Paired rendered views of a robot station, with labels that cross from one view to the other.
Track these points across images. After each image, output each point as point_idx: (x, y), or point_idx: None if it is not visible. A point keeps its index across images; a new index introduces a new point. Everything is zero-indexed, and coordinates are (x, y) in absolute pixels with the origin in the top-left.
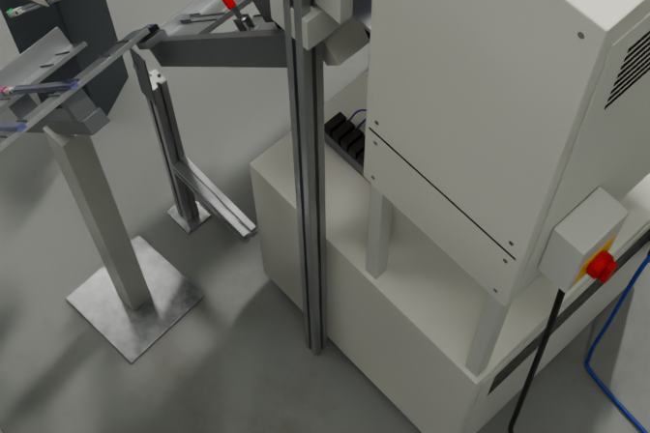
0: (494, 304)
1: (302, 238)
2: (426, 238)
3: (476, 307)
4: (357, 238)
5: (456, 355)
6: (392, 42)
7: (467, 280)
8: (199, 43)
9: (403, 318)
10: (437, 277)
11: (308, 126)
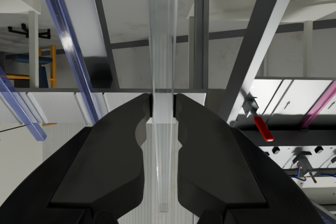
0: (188, 81)
1: None
2: None
3: (212, 12)
4: None
5: (191, 14)
6: None
7: (221, 8)
8: (255, 44)
9: None
10: (216, 3)
11: None
